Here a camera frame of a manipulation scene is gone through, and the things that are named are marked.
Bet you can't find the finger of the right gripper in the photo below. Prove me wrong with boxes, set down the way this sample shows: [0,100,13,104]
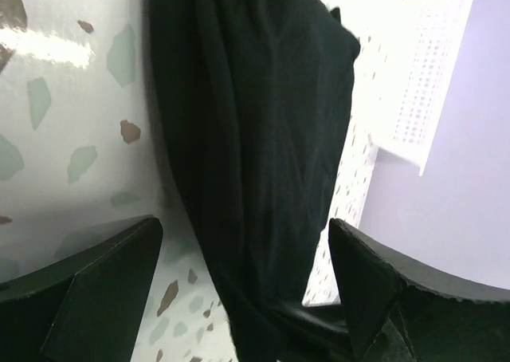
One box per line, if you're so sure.
[274,303,348,338]

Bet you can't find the white plastic basket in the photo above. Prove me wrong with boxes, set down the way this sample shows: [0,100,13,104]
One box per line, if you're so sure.
[370,0,473,171]

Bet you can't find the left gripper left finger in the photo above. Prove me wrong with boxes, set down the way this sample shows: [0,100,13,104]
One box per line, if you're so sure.
[1,218,163,362]

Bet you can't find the black t shirt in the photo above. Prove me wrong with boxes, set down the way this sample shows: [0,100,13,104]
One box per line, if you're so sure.
[148,0,360,361]

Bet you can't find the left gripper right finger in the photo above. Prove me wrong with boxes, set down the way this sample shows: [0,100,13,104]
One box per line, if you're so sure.
[328,219,509,361]

